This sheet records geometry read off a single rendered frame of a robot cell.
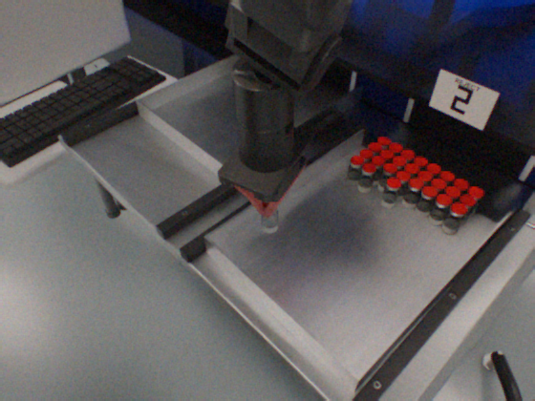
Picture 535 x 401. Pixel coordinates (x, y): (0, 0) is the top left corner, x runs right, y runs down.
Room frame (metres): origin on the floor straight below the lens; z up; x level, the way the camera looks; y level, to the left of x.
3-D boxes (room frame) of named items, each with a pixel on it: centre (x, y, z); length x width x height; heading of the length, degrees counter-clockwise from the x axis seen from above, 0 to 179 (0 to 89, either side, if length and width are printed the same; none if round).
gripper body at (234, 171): (0.36, 0.00, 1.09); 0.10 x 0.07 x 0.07; 150
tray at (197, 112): (0.71, 0.03, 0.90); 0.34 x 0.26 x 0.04; 134
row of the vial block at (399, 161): (0.48, -0.23, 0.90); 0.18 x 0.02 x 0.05; 43
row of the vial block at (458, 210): (0.46, -0.21, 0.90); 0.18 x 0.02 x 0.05; 43
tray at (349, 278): (0.39, -0.13, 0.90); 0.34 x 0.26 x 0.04; 133
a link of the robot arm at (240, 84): (0.36, 0.00, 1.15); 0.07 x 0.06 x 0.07; 147
